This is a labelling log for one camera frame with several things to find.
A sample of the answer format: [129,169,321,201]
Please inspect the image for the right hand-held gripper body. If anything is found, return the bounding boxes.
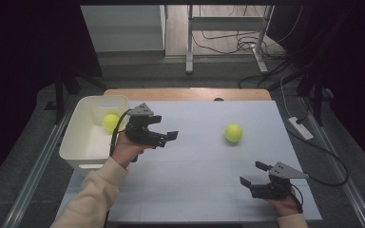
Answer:
[249,161,310,200]

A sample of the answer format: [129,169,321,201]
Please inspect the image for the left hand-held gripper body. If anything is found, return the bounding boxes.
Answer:
[125,102,169,149]

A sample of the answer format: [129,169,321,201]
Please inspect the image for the yellow tennis ball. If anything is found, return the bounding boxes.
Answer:
[223,123,244,143]
[102,113,122,133]

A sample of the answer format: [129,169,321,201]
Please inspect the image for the white plastic bin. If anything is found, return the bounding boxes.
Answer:
[58,94,131,179]

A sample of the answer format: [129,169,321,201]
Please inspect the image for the person's right hand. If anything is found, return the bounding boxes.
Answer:
[265,186,303,218]

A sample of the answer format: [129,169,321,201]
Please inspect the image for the person's left hand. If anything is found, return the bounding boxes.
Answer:
[110,131,146,170]

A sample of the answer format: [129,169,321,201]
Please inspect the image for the white table cover board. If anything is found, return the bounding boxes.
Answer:
[54,100,323,222]

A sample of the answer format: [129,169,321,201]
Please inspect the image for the white power strip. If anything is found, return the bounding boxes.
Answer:
[287,116,315,142]

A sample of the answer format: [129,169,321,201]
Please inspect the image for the black stand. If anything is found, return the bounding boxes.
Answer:
[44,67,108,125]
[298,67,328,127]

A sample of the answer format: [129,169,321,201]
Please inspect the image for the white cabinet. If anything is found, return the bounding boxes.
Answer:
[80,4,167,53]

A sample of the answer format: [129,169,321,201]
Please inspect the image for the left hand-held gripper cable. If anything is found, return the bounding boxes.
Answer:
[104,108,133,228]

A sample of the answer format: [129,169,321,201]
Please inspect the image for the hand-held gripper cable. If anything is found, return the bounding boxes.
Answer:
[286,186,305,214]
[104,108,133,228]

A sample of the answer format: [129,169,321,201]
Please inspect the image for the right hand-held gripper cable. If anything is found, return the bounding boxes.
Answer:
[286,186,305,214]

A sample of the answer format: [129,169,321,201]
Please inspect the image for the black power strip cable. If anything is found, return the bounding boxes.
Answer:
[286,117,350,187]

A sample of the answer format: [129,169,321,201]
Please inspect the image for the aluminium floor rail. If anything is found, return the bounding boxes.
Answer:
[299,97,365,228]
[1,104,74,228]

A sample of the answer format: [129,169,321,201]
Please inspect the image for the grey metal desk frame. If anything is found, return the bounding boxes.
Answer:
[184,4,275,75]

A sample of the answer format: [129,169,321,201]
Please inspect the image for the tangle of floor cables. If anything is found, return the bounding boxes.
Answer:
[191,4,308,91]

